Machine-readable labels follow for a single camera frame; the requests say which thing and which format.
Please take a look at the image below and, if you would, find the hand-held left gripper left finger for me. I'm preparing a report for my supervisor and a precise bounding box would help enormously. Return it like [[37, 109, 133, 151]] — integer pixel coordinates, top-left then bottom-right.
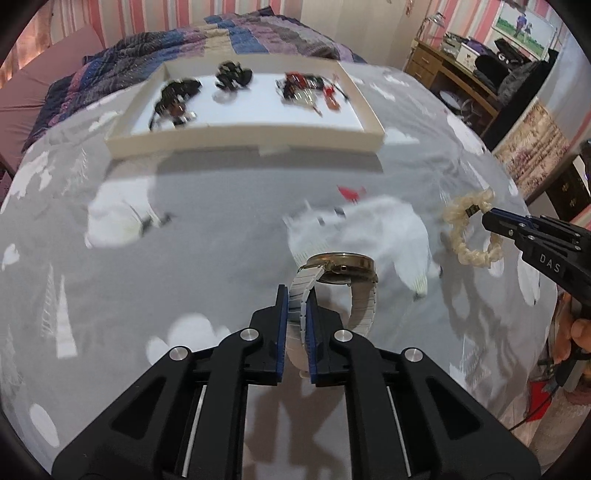
[[51, 285, 289, 480]]

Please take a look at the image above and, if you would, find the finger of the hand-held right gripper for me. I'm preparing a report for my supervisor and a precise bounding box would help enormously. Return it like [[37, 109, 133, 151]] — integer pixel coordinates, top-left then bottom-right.
[[481, 216, 581, 253], [489, 208, 591, 246]]

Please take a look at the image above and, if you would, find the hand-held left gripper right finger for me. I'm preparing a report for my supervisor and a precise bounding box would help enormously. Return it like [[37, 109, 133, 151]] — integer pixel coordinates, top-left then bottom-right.
[[305, 295, 541, 480]]

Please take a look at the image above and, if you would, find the cream flower scrunchie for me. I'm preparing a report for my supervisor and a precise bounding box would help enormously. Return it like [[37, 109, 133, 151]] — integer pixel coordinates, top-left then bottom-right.
[[442, 188, 509, 271]]

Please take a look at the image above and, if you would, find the gold wristwatch with white strap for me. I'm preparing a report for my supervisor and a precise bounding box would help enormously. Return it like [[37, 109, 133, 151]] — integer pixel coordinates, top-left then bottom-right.
[[284, 252, 380, 371]]

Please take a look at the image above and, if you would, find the amber pendant with red knot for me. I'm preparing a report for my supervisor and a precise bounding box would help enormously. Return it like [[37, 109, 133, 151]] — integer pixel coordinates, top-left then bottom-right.
[[322, 83, 345, 112]]

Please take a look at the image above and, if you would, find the white shallow cardboard tray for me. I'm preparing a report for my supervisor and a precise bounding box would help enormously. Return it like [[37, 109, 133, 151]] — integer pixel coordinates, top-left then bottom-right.
[[105, 60, 387, 160]]

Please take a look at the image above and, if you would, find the red black accessory pile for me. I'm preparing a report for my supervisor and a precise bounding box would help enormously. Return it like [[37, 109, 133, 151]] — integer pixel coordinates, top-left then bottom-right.
[[284, 71, 325, 116]]

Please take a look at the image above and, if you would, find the brown pendant with black cord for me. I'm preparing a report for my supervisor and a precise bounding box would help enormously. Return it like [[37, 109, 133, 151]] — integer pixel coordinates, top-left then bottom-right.
[[149, 93, 198, 130]]

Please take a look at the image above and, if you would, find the person's right hand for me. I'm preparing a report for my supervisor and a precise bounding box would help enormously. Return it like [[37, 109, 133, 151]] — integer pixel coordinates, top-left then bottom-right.
[[551, 294, 591, 366]]

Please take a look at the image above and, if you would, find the dark wooden cabinet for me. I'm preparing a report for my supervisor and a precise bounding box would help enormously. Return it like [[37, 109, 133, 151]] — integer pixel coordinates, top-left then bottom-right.
[[549, 156, 591, 223]]

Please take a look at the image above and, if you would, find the floral cloth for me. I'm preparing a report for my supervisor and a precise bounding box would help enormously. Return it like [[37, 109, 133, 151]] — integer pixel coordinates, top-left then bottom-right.
[[491, 98, 579, 205]]

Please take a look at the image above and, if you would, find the white electric fan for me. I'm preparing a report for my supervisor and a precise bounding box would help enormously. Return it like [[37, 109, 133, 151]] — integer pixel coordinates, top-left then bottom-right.
[[438, 87, 482, 126]]

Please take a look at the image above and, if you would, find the grey printed bedsheet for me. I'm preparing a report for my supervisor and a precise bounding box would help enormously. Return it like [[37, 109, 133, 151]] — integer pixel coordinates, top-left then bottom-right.
[[0, 60, 560, 480]]

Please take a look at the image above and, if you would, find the black bag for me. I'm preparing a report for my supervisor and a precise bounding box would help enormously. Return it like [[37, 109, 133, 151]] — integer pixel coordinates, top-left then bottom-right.
[[472, 38, 551, 103]]

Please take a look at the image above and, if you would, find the wooden desk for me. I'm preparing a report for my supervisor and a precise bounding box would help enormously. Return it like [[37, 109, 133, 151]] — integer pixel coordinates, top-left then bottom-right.
[[405, 38, 505, 136]]

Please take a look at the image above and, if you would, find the white box on desk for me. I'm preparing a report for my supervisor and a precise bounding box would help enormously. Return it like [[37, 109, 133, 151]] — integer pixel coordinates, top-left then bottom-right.
[[454, 43, 486, 71]]

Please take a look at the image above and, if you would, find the desk lamp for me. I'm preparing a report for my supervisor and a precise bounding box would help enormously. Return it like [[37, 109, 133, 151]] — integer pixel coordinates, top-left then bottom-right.
[[417, 10, 447, 45]]

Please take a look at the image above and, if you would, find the black scrunchie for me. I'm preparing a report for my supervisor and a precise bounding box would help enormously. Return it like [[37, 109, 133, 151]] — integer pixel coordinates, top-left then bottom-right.
[[213, 60, 254, 92]]

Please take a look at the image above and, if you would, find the striped quilt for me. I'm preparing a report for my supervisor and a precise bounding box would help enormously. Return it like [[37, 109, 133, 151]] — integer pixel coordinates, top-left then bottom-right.
[[22, 4, 366, 154]]

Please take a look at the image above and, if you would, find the pink padded headboard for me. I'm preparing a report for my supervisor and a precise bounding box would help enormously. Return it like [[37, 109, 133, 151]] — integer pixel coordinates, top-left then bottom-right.
[[0, 23, 108, 172]]

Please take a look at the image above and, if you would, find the landscape wall picture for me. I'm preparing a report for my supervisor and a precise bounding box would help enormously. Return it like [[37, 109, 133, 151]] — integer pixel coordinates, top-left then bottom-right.
[[491, 1, 558, 52]]

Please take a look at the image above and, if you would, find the black braided bracelet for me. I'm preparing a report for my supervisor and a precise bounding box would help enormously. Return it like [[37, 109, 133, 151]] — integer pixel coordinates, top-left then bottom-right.
[[276, 73, 325, 101]]

